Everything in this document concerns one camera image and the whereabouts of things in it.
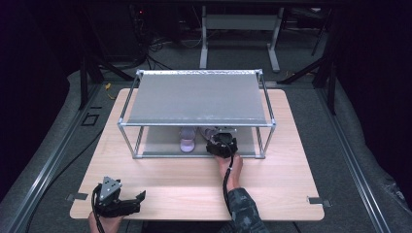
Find white metal stand frame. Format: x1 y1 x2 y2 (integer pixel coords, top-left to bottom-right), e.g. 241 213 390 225
198 5 285 74

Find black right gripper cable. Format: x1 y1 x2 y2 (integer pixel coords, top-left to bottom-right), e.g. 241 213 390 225
211 133 236 217

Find yellow cable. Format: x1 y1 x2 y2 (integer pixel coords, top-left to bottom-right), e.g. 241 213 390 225
104 83 117 100

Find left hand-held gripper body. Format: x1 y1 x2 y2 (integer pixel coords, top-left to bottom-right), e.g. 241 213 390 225
91 176 142 218

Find aluminium floor rail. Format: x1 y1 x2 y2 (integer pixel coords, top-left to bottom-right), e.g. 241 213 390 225
315 86 393 233
2 83 102 233

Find person's right hand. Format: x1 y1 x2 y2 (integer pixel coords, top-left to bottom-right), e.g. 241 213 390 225
215 152 244 192

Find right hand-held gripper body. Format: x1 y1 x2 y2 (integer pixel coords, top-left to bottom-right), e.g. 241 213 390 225
205 126 239 159

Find dark equipment cabinet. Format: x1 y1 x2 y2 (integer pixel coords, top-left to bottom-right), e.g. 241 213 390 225
86 2 148 63

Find black stand legs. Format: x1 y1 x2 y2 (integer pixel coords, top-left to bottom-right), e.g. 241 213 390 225
78 56 134 111
277 52 338 115

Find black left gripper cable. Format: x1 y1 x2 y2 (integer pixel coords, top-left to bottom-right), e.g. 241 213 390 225
90 183 107 233

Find black floor cable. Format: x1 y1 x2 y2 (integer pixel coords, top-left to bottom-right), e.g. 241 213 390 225
24 128 105 233

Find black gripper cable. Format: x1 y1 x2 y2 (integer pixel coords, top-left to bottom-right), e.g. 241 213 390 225
90 183 107 233
211 133 236 217

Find grey metal shoe rack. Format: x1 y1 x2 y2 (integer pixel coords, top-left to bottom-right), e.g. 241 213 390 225
117 68 277 160

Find person's left hand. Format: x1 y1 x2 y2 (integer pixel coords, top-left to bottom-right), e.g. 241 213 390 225
87 212 124 233

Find purple sandal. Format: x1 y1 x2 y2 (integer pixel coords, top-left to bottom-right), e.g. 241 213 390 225
179 126 198 153
198 126 225 144

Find bundle of floor cables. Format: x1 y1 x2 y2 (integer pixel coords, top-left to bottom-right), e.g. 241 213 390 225
128 5 202 71

